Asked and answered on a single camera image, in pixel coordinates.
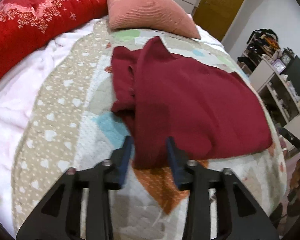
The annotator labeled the pink corduroy cushion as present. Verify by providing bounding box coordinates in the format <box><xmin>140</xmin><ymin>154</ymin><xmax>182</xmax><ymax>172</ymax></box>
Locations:
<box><xmin>107</xmin><ymin>0</ymin><xmax>201</xmax><ymax>39</ymax></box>

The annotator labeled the yellow wooden door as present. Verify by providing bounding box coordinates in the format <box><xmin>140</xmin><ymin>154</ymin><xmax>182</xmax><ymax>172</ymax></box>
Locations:
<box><xmin>193</xmin><ymin>0</ymin><xmax>244</xmax><ymax>41</ymax></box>

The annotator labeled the patchwork heart quilt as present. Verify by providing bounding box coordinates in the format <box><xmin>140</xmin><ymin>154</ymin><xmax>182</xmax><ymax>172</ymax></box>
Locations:
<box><xmin>11</xmin><ymin>17</ymin><xmax>288</xmax><ymax>240</ymax></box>

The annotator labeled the cluttered white shelf unit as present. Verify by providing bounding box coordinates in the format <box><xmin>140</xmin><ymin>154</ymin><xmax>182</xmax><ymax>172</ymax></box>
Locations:
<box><xmin>237</xmin><ymin>29</ymin><xmax>300</xmax><ymax>139</ymax></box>

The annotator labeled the small purple clock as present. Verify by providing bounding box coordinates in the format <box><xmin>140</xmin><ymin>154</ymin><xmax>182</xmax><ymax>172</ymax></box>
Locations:
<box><xmin>273</xmin><ymin>59</ymin><xmax>286</xmax><ymax>73</ymax></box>

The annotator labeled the dark red garment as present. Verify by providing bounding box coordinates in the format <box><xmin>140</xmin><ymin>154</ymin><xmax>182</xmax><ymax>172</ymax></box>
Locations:
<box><xmin>110</xmin><ymin>37</ymin><xmax>272</xmax><ymax>169</ymax></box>

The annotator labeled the white fleece blanket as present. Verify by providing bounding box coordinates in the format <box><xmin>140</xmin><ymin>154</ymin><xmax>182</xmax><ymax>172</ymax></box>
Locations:
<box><xmin>0</xmin><ymin>19</ymin><xmax>97</xmax><ymax>237</ymax></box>

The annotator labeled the red floral comforter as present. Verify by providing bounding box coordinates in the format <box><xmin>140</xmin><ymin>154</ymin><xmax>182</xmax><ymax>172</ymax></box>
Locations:
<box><xmin>0</xmin><ymin>0</ymin><xmax>108</xmax><ymax>79</ymax></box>

